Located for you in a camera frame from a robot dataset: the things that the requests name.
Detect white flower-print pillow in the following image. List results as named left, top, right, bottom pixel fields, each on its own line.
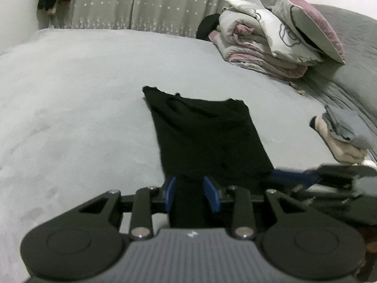
left=225, top=0, right=324, bottom=65

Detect folded cream garment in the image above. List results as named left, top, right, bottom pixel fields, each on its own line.
left=310, top=116, right=369, bottom=164

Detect black t-shirt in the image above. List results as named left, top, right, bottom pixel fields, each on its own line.
left=142, top=85, right=276, bottom=227

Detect grey bed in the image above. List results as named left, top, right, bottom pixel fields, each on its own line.
left=0, top=28, right=377, bottom=272

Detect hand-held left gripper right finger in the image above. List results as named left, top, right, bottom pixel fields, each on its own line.
left=203, top=176, right=310, bottom=240

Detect grey quilted bedspread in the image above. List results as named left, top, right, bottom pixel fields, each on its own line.
left=295, top=4, right=377, bottom=130

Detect folded grey sweater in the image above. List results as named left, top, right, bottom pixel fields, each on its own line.
left=322, top=104, right=377, bottom=149

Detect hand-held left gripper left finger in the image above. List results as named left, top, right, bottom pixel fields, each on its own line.
left=78, top=177, right=178, bottom=240

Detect grey star-patterned curtain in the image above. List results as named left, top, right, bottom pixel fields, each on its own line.
left=132, top=0, right=252, bottom=39
left=72, top=0, right=139, bottom=30

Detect pink grey pillow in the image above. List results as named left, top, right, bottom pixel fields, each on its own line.
left=253, top=0, right=346, bottom=65

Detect black cloth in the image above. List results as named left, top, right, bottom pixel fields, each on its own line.
left=197, top=14, right=221, bottom=40

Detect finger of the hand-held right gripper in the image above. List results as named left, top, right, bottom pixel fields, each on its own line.
left=272, top=167, right=323, bottom=187

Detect folded grey pink quilt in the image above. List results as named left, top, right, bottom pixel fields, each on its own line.
left=209, top=6, right=308, bottom=80

